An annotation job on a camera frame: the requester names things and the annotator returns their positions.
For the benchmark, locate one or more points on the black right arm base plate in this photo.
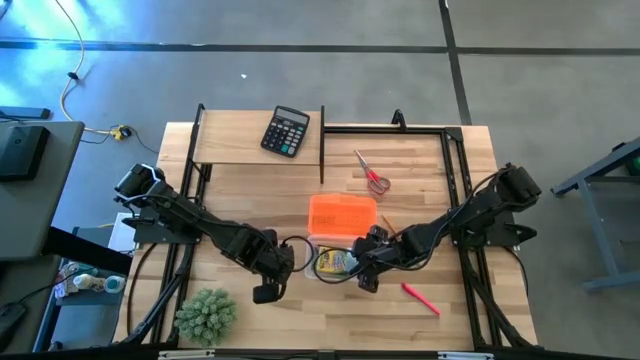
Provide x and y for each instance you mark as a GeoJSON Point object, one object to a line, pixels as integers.
{"type": "Point", "coordinates": [515, 234]}

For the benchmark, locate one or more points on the black computer mouse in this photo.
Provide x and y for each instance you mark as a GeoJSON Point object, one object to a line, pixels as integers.
{"type": "Point", "coordinates": [11, 320]}

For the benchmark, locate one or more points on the black desk calculator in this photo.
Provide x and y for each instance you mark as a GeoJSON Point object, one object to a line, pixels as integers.
{"type": "Point", "coordinates": [285, 132]}

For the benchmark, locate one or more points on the silver metal bracket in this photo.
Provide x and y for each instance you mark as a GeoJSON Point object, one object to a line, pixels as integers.
{"type": "Point", "coordinates": [465, 356]}
{"type": "Point", "coordinates": [186, 354]}

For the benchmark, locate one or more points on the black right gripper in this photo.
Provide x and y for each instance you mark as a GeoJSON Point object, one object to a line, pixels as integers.
{"type": "Point", "coordinates": [385, 252]}

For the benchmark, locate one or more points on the yellow green crayon box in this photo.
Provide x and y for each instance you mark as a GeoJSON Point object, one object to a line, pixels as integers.
{"type": "Point", "coordinates": [332, 262]}

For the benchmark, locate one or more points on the grey desk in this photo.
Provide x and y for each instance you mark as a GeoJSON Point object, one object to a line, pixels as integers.
{"type": "Point", "coordinates": [40, 215]}

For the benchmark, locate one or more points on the blue-grey metal cart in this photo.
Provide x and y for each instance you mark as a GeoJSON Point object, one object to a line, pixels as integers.
{"type": "Point", "coordinates": [600, 235]}

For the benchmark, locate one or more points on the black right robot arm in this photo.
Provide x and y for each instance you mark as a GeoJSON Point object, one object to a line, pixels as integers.
{"type": "Point", "coordinates": [475, 210]}

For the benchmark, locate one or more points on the black box device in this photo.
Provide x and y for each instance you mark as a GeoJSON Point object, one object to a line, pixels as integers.
{"type": "Point", "coordinates": [22, 150]}

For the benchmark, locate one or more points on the pink pen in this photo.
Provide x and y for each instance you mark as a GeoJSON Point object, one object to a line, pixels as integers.
{"type": "Point", "coordinates": [420, 298]}

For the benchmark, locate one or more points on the white paper sheet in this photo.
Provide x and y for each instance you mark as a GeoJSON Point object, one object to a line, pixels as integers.
{"type": "Point", "coordinates": [120, 237]}

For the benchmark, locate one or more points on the dark flat bar device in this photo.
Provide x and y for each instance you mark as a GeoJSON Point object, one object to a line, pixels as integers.
{"type": "Point", "coordinates": [25, 113]}

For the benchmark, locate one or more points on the green round object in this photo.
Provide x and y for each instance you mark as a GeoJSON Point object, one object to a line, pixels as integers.
{"type": "Point", "coordinates": [636, 165]}

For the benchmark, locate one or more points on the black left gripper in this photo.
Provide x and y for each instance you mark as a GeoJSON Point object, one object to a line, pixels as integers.
{"type": "Point", "coordinates": [272, 260]}

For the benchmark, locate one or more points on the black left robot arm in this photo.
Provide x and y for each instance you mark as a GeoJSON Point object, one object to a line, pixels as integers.
{"type": "Point", "coordinates": [200, 220]}

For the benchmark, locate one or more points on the wooden shelf riser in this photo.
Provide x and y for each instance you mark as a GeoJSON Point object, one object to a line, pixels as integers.
{"type": "Point", "coordinates": [235, 137]}

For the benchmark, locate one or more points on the green artificial plant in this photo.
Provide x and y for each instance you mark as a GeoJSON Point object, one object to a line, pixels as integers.
{"type": "Point", "coordinates": [205, 317]}

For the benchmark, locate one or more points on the orange wooden pencil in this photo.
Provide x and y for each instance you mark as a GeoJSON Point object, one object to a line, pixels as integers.
{"type": "Point", "coordinates": [387, 223]}

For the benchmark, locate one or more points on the orange-lidded clear pencil case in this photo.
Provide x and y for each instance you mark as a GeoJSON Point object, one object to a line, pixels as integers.
{"type": "Point", "coordinates": [342, 215]}

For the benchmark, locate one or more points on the white bottle teal cap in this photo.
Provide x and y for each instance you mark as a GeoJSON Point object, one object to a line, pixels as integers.
{"type": "Point", "coordinates": [97, 284]}

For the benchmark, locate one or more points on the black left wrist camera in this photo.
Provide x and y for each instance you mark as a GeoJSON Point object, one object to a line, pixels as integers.
{"type": "Point", "coordinates": [265, 294]}

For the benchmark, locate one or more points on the black flat panel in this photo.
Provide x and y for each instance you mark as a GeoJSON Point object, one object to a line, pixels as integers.
{"type": "Point", "coordinates": [85, 250]}

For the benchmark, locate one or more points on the ribbed right wrist camera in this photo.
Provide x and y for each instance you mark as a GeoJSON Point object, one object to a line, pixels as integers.
{"type": "Point", "coordinates": [368, 282]}

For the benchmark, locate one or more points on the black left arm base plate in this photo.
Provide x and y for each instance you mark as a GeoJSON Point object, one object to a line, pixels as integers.
{"type": "Point", "coordinates": [150, 235]}

